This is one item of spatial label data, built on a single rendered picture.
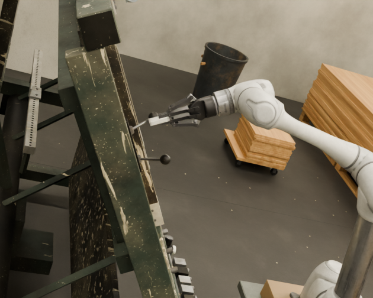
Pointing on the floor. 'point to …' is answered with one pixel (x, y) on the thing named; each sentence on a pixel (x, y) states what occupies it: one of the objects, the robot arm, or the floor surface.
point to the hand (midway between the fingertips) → (158, 119)
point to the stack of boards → (348, 112)
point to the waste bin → (218, 69)
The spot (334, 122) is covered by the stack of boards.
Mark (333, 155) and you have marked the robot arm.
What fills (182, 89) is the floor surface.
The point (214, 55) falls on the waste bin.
